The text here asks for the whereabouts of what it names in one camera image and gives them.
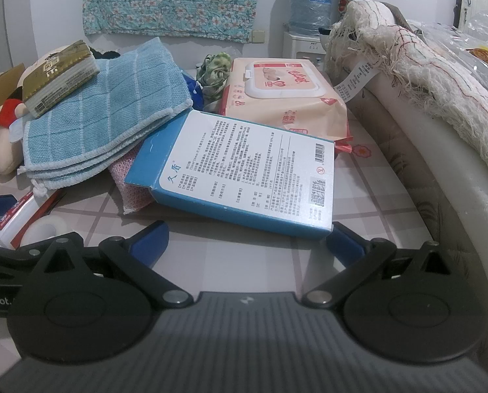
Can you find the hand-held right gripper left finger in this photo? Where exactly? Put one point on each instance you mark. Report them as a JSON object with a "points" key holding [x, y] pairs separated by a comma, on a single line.
{"points": [[151, 237]]}

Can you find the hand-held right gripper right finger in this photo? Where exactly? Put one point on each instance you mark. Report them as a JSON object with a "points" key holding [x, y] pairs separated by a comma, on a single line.
{"points": [[346, 241]]}

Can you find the red toothpaste tube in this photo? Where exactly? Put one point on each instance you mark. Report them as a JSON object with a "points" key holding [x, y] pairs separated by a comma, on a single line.
{"points": [[19, 217]]}

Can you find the pink mesh cloth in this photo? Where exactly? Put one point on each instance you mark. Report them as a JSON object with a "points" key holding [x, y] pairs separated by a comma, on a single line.
{"points": [[129, 188]]}

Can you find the large plush doll red top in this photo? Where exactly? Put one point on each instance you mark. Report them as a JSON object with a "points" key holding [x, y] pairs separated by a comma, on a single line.
{"points": [[6, 143]]}

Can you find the blue and white box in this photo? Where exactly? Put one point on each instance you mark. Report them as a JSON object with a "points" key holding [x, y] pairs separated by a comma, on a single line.
{"points": [[244, 163]]}

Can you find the gold tissue pack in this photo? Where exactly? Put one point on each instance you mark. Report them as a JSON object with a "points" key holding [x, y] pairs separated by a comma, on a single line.
{"points": [[55, 77]]}

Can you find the blue checked dish towel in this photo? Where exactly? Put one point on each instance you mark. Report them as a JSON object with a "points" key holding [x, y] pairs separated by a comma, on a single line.
{"points": [[104, 102]]}

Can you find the white red printed box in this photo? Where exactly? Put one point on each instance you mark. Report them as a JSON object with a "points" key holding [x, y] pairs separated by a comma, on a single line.
{"points": [[284, 102]]}

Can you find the white tape roll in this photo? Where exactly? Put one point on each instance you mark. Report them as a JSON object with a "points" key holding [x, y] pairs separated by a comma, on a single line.
{"points": [[47, 229]]}

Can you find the checked cartoon tablecloth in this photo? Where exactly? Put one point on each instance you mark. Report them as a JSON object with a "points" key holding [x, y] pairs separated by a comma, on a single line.
{"points": [[235, 262]]}

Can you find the green floral scrunchie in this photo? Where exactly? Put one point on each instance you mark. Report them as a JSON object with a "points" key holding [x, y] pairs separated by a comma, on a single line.
{"points": [[215, 73]]}

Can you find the cream fringed blanket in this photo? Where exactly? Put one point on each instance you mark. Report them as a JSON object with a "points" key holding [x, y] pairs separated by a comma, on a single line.
{"points": [[432, 73]]}

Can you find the white water dispenser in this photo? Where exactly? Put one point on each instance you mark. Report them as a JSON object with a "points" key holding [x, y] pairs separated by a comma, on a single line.
{"points": [[301, 49]]}

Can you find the blue water jug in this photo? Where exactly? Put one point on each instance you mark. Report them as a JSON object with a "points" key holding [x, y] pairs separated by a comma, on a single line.
{"points": [[313, 4]]}

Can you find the clear plastic bag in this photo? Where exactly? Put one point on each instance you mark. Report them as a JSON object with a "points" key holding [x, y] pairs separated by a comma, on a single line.
{"points": [[485, 28]]}

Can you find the white padded bed frame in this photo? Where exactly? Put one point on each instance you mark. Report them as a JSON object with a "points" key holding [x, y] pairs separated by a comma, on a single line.
{"points": [[432, 151]]}

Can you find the wall socket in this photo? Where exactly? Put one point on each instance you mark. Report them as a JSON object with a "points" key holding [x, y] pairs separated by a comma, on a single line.
{"points": [[258, 37]]}

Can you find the floral wall cloth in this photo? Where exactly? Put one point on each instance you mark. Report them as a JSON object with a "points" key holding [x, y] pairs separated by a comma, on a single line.
{"points": [[166, 4]]}

